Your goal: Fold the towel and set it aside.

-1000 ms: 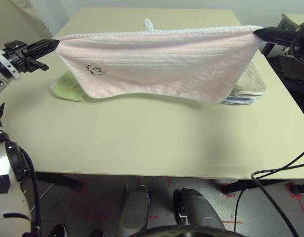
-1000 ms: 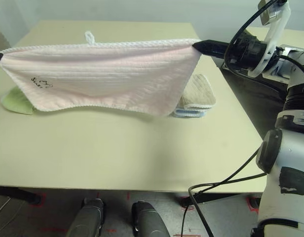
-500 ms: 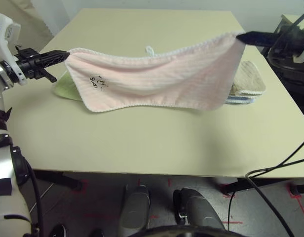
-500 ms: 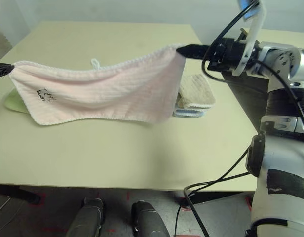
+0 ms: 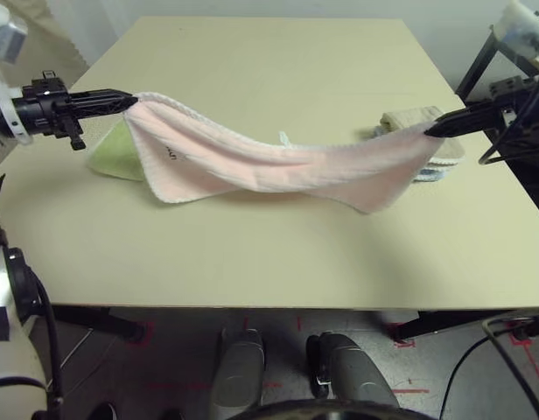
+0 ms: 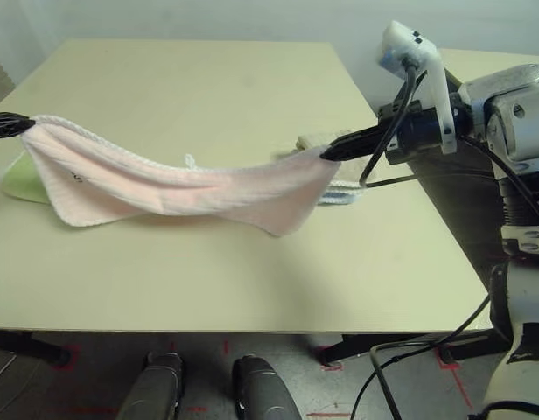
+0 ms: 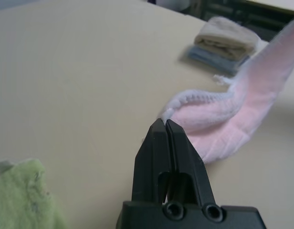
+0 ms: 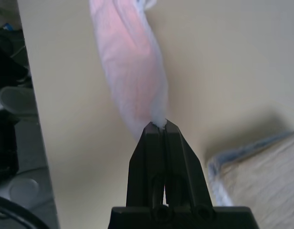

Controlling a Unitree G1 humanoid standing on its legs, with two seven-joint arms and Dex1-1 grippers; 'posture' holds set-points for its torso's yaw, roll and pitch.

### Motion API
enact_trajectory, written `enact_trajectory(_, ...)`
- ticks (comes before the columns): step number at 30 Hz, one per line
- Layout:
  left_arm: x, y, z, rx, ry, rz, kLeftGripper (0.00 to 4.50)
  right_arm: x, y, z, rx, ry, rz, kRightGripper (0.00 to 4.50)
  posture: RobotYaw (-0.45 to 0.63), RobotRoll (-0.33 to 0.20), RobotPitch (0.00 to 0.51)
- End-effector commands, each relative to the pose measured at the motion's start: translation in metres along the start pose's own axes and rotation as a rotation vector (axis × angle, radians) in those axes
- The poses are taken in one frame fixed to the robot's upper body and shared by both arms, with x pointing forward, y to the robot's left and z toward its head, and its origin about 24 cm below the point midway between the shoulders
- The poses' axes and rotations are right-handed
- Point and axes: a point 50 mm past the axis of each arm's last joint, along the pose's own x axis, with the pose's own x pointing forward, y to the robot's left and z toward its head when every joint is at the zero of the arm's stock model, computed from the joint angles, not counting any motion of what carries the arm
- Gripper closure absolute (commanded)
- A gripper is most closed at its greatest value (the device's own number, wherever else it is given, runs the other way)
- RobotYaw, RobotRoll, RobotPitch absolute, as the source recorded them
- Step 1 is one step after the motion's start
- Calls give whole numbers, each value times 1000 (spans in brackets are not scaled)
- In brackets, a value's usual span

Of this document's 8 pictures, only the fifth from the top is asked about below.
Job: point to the black robot waist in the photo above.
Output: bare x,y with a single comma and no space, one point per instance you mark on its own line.
335,411

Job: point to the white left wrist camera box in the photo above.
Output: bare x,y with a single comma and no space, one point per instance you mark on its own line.
9,41

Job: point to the grey robot foot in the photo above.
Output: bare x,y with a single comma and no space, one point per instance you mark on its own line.
236,372
352,372

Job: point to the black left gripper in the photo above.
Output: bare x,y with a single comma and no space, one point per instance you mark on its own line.
42,111

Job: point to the pink towel with white trim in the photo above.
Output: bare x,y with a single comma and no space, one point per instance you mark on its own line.
269,162

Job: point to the blue folded towel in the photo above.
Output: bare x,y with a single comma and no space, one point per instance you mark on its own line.
429,176

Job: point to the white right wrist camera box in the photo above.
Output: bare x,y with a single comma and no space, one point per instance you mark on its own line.
521,26

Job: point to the grey robot right foot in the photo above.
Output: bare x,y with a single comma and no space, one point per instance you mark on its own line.
352,372

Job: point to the grey robot left foot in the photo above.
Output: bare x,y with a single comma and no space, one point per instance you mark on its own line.
236,372

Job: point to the side table with black frame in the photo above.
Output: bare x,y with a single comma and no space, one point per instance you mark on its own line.
477,65

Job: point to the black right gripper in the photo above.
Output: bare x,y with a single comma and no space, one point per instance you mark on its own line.
516,94

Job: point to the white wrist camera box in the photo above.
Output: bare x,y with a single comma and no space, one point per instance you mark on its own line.
521,26
9,41

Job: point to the green towel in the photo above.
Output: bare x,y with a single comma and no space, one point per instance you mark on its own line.
116,157

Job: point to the beige folded towel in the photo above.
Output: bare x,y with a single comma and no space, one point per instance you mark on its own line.
405,119

